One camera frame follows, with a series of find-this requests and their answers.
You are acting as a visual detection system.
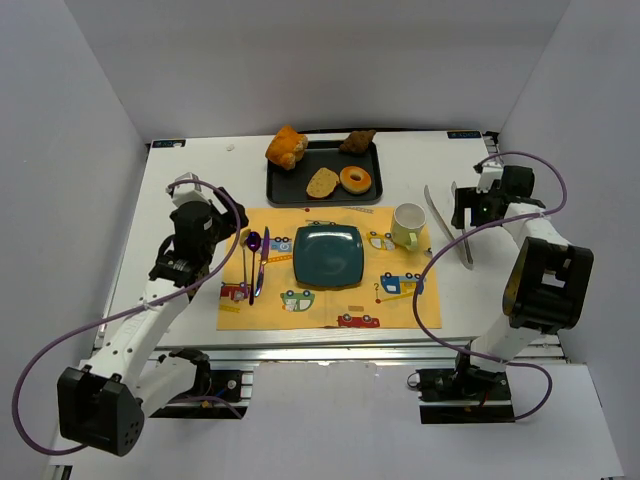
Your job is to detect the metal serving tongs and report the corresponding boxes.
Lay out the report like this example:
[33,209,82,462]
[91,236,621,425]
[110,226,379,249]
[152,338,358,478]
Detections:
[423,185,474,270]

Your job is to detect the orange glazed donut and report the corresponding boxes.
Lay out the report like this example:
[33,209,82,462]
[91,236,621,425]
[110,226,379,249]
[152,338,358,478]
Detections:
[339,166,372,195]

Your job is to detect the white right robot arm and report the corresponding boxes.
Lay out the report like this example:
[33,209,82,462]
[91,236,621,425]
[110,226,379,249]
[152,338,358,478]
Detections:
[452,160,594,389]

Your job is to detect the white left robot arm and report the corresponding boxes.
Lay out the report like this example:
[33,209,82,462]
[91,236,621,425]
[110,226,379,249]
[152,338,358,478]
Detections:
[57,179,248,456]

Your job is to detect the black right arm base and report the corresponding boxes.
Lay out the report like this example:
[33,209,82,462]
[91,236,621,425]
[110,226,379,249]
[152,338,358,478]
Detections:
[406,369,515,425]

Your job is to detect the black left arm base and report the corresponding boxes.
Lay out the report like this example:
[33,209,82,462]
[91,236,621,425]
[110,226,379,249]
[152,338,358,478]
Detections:
[136,349,251,420]

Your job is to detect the orange bread roll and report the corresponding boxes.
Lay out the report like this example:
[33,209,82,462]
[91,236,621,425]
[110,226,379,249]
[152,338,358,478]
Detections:
[265,125,309,171]

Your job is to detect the sliced bread piece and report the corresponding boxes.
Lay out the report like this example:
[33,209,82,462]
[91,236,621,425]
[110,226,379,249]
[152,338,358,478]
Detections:
[306,167,340,199]

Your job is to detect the gold spoon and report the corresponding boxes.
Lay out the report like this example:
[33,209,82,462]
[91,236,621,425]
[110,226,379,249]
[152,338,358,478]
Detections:
[240,228,251,299]

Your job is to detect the purple spoon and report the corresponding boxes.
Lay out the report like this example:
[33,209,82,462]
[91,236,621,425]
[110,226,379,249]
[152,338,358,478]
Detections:
[246,231,262,306]

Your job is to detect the iridescent table knife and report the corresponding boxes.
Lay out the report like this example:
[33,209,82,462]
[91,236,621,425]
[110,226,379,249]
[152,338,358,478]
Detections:
[254,227,270,297]

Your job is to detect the light green mug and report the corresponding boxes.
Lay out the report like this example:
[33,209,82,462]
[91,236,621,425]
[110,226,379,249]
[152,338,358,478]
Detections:
[390,203,426,251]

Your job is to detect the yellow car-print placemat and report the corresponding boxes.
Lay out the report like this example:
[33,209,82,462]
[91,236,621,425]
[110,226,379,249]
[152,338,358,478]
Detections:
[217,207,442,331]

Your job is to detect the black baking tray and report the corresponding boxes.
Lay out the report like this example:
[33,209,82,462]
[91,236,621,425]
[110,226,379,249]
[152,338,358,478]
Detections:
[266,140,383,207]

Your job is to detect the teal square plate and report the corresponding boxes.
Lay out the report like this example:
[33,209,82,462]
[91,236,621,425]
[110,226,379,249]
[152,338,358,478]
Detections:
[293,224,365,290]

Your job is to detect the brown chocolate croissant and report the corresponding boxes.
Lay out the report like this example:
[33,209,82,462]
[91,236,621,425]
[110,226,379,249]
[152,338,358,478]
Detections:
[339,130,376,155]

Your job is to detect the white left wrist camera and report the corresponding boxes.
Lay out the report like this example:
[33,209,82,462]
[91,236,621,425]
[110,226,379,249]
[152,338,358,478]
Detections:
[166,172,209,212]

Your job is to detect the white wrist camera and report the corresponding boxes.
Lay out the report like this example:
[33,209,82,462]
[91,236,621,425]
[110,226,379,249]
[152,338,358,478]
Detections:
[166,172,209,212]
[474,156,504,194]

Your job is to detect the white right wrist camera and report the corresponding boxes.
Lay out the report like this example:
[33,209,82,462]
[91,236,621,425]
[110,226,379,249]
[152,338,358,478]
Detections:
[474,156,504,194]

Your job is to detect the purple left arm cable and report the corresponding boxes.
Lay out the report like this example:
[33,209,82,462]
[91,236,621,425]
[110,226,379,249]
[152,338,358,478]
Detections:
[11,180,245,456]

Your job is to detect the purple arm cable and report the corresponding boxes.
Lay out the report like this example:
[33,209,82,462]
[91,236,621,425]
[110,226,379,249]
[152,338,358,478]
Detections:
[412,151,569,422]
[11,180,245,456]

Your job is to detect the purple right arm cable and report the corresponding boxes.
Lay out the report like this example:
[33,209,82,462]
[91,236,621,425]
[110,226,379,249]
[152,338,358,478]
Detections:
[412,151,569,422]

